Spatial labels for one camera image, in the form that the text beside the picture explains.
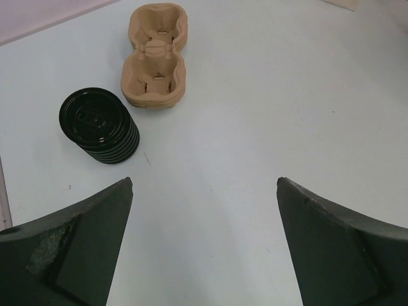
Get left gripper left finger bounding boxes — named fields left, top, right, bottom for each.
left=1, top=177, right=133, bottom=305

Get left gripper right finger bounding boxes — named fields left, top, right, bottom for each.
left=277, top=177, right=407, bottom=305

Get beige paper takeout bag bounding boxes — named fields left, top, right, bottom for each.
left=324, top=0, right=360, bottom=11

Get black lid stack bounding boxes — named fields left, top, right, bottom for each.
left=59, top=87, right=140, bottom=164

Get stacked brown pulp carriers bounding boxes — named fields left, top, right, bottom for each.
left=120, top=3, right=188, bottom=109

